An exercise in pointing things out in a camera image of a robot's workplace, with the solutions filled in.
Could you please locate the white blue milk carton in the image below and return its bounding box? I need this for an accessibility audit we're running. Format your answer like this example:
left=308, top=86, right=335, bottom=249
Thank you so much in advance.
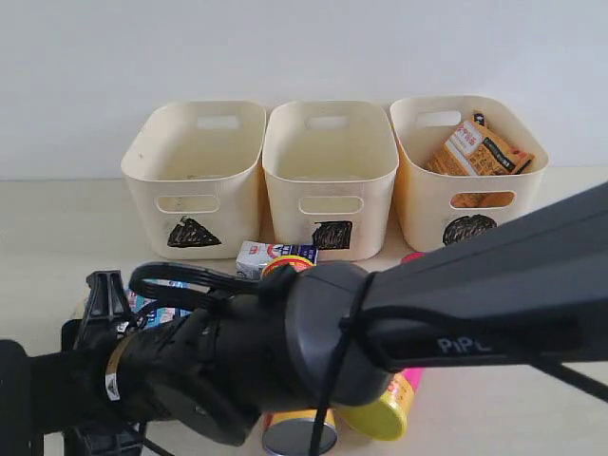
left=236, top=240, right=318, bottom=280

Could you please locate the cream bin square mark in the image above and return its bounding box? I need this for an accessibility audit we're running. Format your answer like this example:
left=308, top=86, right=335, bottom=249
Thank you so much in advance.
left=262, top=101, right=399, bottom=261

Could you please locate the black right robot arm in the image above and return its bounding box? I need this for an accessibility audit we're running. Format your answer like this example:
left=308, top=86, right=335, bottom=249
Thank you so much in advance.
left=1, top=185, right=607, bottom=455

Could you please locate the cream bin triangle mark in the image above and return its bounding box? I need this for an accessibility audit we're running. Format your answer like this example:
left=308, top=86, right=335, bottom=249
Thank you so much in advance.
left=121, top=101, right=267, bottom=260

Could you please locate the cream bin circle mark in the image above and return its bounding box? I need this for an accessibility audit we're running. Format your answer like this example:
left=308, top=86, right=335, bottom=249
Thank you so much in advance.
left=389, top=95, right=549, bottom=252

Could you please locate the blue snack bag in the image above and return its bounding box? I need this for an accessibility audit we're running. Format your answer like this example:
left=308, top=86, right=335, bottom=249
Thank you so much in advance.
left=117, top=279, right=192, bottom=333

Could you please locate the orange snack bag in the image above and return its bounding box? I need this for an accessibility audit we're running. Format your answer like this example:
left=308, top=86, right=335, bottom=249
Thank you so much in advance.
left=426, top=111, right=535, bottom=210

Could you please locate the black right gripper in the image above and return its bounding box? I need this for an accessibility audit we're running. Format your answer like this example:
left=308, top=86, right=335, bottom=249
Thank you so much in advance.
left=1, top=270, right=143, bottom=455

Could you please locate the pink chips can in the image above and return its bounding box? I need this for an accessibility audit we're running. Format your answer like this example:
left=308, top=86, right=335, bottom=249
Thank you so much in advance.
left=332, top=251, right=425, bottom=442

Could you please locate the yellow chips can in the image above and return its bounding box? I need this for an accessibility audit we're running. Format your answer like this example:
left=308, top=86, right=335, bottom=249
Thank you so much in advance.
left=261, top=255, right=338, bottom=456

